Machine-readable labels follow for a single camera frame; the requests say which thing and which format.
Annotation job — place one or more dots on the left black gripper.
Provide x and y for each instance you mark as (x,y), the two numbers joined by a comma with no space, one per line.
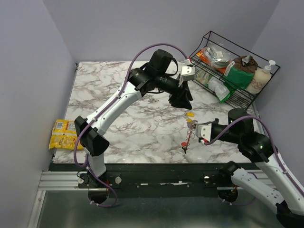
(181,96)

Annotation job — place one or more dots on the yellow tagged key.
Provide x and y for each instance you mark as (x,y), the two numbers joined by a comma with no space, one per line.
(189,115)

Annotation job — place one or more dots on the keyring with keys red tag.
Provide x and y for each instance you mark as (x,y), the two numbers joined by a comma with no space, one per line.
(191,125)

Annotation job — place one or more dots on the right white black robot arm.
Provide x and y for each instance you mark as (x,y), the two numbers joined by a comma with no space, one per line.
(286,199)

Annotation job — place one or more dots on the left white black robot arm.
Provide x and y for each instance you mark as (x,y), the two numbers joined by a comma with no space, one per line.
(139,82)

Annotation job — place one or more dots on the green white snack packet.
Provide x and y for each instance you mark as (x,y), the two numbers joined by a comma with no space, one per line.
(203,77)

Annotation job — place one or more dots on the clear plastic packet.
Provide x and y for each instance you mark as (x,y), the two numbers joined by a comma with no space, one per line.
(221,91)

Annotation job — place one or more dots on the orange snack bag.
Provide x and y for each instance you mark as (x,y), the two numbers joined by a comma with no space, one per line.
(200,54)

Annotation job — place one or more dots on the silver foil bag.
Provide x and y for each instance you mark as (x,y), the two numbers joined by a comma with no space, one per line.
(217,56)

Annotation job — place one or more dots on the green brown snack bag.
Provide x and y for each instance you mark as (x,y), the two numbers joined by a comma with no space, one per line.
(240,72)

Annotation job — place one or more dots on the white pump soap bottle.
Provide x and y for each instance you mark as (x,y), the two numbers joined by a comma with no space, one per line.
(260,78)

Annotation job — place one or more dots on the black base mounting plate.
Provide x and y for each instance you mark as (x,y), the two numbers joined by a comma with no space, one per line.
(144,180)

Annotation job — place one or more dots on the yellow snack bag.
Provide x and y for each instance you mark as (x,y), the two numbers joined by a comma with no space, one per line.
(63,135)

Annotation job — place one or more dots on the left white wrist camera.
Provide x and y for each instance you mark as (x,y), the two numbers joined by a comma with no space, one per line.
(187,74)

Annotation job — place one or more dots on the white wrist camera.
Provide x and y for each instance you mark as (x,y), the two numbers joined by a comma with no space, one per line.
(187,74)
(203,132)

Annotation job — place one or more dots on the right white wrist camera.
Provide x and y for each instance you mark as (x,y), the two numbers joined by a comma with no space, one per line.
(203,132)

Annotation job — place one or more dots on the black wire rack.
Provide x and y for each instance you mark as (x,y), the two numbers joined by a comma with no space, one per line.
(239,98)

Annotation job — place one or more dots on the aluminium frame rail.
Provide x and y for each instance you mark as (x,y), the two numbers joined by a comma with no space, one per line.
(51,181)

